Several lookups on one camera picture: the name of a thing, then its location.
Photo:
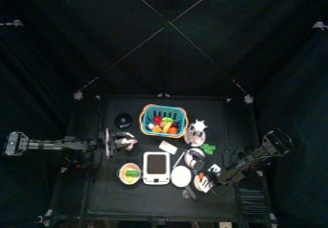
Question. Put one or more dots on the orange toy carrot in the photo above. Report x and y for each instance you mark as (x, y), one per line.
(201, 176)

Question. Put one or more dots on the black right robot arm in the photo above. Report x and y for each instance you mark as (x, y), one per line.
(260, 152)

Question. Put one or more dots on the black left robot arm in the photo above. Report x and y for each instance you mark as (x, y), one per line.
(51, 145)

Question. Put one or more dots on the small white plate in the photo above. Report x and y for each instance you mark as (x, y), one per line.
(196, 184)

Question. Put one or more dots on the black round lid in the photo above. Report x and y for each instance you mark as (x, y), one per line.
(123, 121)

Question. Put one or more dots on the white toy egg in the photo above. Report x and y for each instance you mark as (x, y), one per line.
(150, 126)

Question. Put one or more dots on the large white plate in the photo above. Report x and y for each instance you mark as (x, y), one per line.
(181, 176)

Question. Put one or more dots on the green toy pepper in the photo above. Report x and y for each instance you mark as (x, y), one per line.
(208, 148)

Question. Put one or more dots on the small orange toy piece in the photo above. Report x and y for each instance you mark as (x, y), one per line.
(157, 129)

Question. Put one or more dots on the bowl with colourful food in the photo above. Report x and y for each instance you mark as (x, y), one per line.
(125, 169)

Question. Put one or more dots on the teal basket with orange rim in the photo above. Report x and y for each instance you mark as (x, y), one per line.
(148, 113)

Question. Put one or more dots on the red toy apple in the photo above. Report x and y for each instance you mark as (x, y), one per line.
(157, 119)

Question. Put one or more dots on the thin silver utensil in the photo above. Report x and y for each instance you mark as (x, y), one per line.
(181, 156)

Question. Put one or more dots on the green toy piece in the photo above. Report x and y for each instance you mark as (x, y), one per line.
(133, 173)

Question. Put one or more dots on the white card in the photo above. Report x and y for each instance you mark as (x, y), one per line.
(168, 147)

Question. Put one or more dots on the yellow toy banana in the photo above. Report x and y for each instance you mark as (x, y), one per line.
(166, 126)

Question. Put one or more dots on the orange toy fruit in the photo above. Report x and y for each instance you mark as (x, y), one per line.
(173, 130)

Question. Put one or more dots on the yellow toy piece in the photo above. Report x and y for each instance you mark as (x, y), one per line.
(129, 178)

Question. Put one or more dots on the green toy vegetable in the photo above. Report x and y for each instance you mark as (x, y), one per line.
(168, 119)

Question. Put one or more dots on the silver toy pot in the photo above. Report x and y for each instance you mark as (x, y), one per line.
(194, 137)

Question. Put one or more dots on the purple toy eggplant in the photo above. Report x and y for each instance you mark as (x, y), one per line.
(176, 124)

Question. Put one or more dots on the white star-shaped toy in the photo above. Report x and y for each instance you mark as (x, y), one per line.
(200, 125)

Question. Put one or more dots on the silver frame clamp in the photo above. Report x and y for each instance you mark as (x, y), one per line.
(16, 23)
(248, 98)
(78, 95)
(162, 95)
(319, 25)

